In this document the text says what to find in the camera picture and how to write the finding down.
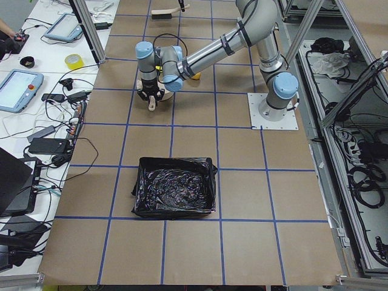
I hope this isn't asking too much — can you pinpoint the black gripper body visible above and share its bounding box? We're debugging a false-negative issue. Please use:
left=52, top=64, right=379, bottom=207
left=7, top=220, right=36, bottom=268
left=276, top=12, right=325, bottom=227
left=136, top=79, right=164, bottom=100

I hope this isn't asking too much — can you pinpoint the beige plastic dustpan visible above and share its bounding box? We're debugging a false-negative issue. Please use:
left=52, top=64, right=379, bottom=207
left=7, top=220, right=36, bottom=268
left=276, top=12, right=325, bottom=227
left=136, top=78, right=173, bottom=112

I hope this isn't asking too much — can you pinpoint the beige hand brush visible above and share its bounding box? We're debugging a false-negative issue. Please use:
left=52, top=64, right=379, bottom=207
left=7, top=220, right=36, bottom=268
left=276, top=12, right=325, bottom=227
left=151, top=4, right=190, bottom=20

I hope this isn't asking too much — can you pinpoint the yellow potato toy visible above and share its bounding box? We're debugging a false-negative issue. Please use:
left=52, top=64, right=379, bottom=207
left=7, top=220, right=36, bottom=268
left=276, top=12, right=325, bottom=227
left=191, top=72, right=201, bottom=80

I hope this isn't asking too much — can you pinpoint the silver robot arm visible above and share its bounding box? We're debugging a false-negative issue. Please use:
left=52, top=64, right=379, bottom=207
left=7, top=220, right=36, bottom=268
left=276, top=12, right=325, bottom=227
left=135, top=0, right=298, bottom=112

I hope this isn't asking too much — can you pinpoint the pink bin with black bag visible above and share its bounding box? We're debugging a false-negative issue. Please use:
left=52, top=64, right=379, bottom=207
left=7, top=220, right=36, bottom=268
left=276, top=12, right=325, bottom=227
left=132, top=157, right=218, bottom=219

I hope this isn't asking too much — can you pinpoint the yellow tape roll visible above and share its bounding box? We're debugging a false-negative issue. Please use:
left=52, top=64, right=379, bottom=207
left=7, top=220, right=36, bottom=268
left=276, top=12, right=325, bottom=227
left=64, top=54, right=84, bottom=70

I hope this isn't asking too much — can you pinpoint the blue teach pendant far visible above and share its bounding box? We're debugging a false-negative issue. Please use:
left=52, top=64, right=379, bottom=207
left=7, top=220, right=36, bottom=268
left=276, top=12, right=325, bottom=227
left=44, top=13, right=83, bottom=42

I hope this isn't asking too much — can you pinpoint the blue teach pendant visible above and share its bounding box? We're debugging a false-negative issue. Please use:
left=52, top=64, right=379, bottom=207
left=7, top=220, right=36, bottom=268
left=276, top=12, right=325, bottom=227
left=44, top=13, right=83, bottom=42
left=1, top=69, right=44, bottom=113

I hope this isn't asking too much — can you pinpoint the black power adapter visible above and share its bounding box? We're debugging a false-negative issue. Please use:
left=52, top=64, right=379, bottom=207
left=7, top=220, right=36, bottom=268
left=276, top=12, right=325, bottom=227
left=28, top=138, right=70, bottom=155

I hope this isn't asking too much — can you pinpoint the black small bowl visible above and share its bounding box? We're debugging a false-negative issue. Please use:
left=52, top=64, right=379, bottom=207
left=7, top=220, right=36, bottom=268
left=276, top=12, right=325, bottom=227
left=19, top=56, right=35, bottom=69

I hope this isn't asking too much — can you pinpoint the blue teach pendant near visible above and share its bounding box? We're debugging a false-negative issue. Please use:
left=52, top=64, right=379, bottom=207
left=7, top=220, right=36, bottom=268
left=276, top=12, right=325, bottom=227
left=1, top=69, right=44, bottom=113

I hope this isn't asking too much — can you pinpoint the black laptop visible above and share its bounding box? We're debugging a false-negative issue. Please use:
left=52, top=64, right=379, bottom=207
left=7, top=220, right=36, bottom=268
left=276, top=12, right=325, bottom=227
left=1, top=149, right=42, bottom=218

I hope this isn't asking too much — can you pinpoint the left braided black cable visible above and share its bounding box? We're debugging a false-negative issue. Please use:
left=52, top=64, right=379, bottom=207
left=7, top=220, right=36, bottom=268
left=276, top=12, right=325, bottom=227
left=153, top=33, right=189, bottom=85

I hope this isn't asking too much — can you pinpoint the aluminium frame post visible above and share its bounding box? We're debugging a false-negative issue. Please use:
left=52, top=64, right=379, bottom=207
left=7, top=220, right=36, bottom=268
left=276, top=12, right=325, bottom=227
left=69, top=0, right=106, bottom=66

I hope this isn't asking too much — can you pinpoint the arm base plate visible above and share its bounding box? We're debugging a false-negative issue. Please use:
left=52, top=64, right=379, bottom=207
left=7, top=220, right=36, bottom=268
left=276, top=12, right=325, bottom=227
left=247, top=93, right=298, bottom=131

